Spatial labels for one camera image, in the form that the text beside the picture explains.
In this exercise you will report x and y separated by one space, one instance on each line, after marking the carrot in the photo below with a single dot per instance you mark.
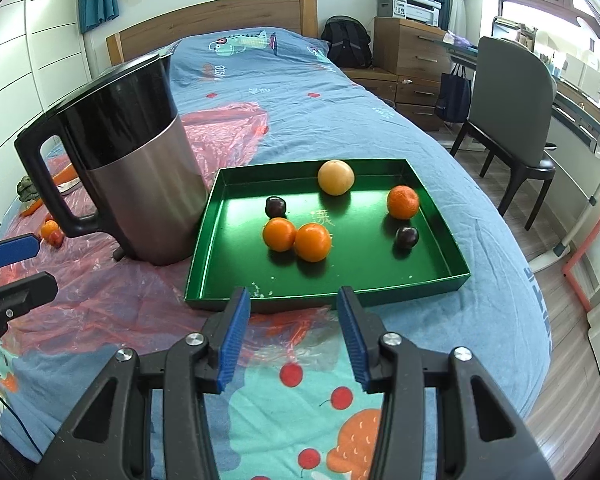
66 173

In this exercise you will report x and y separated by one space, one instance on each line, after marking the white desk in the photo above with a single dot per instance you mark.
580 125

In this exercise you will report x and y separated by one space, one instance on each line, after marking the dark plum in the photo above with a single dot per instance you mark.
407 236
276 206

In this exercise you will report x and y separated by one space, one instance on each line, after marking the printed blue bedsheet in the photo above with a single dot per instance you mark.
480 210

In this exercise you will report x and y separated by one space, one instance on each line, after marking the black and steel kettle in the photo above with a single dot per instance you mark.
145 185

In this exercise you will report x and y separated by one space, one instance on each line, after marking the green bok choy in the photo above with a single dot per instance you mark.
29 187

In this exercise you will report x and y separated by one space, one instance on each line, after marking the pink plastic sheet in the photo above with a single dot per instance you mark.
130 300

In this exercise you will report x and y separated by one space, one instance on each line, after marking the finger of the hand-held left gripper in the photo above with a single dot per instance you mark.
27 290
12 251

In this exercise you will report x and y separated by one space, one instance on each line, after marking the black backpack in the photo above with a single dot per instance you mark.
347 42

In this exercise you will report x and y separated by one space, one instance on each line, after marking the orange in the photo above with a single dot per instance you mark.
47 228
279 234
403 202
312 242

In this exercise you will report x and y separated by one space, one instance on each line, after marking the wooden headboard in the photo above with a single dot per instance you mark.
205 20

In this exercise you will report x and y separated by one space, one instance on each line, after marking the orange dish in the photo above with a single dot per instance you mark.
32 207

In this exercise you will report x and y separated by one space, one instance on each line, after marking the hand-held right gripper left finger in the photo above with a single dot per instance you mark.
232 345

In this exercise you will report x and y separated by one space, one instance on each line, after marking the white printer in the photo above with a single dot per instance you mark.
405 7

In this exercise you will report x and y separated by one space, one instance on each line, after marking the dark blue bag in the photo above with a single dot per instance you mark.
452 95

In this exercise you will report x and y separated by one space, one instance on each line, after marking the yellow pear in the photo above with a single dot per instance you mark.
335 177

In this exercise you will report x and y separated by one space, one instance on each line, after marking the grey chair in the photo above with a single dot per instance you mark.
510 95

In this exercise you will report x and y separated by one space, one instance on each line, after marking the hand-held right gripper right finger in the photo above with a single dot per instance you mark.
355 345

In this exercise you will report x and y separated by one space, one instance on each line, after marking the pink pipe frame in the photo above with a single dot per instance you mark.
575 280

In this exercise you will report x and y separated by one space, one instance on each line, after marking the wooden dresser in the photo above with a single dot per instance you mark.
405 50

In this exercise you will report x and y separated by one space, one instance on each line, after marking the white plate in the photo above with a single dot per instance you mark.
70 187

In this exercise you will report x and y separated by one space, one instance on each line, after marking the green tray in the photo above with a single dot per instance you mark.
360 270

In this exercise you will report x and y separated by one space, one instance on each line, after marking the red plum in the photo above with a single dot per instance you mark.
56 240

